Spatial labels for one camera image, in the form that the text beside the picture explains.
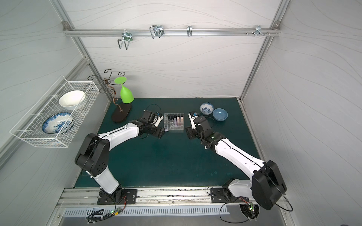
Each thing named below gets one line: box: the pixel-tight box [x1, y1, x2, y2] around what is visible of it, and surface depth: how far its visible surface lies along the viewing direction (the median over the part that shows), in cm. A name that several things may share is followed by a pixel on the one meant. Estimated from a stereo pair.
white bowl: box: [58, 89, 86, 111], surface depth 72 cm
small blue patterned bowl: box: [199, 102, 214, 116], surface depth 113 cm
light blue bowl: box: [212, 107, 229, 122], surface depth 110 cm
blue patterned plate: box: [41, 112, 75, 135], surface depth 65 cm
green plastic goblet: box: [114, 76, 135, 105], surface depth 93 cm
